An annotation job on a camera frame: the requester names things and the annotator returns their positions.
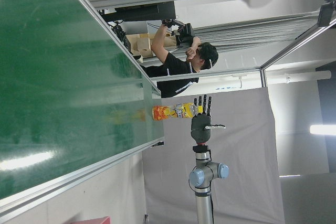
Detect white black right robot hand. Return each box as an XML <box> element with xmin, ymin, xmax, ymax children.
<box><xmin>191</xmin><ymin>94</ymin><xmax>226</xmax><ymax>144</ymax></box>

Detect yellow orange drink bottle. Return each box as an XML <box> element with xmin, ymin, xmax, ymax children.
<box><xmin>152</xmin><ymin>104</ymin><xmax>203</xmax><ymax>121</ymax></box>

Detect pink plastic basket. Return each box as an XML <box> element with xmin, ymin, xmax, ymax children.
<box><xmin>70</xmin><ymin>216</ymin><xmax>111</xmax><ymax>224</ymax></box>

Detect grey pleated room curtain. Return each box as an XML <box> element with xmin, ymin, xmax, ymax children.
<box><xmin>194</xmin><ymin>14</ymin><xmax>320</xmax><ymax>51</ymax></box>

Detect narrow grey backdrop cloth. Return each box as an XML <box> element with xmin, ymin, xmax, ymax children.
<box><xmin>143</xmin><ymin>87</ymin><xmax>286</xmax><ymax>224</ymax></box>

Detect person in black shirt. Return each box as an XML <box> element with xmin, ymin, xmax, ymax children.
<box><xmin>143</xmin><ymin>19</ymin><xmax>219</xmax><ymax>99</ymax></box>

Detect black robot gripper device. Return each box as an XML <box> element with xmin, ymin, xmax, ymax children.
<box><xmin>160</xmin><ymin>18</ymin><xmax>195</xmax><ymax>44</ymax></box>

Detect beige cardboard box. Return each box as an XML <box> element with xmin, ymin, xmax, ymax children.
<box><xmin>125</xmin><ymin>33</ymin><xmax>155</xmax><ymax>62</ymax></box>

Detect white light tube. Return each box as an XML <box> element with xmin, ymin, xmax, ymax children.
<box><xmin>309</xmin><ymin>125</ymin><xmax>336</xmax><ymax>135</ymax></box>

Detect green conveyor belt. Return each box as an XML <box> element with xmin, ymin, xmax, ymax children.
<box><xmin>0</xmin><ymin>0</ymin><xmax>165</xmax><ymax>216</ymax></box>

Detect black frame-mounted camera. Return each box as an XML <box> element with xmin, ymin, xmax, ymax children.
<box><xmin>317</xmin><ymin>0</ymin><xmax>336</xmax><ymax>27</ymax></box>

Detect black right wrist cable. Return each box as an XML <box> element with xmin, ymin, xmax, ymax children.
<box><xmin>208</xmin><ymin>149</ymin><xmax>215</xmax><ymax>224</ymax></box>

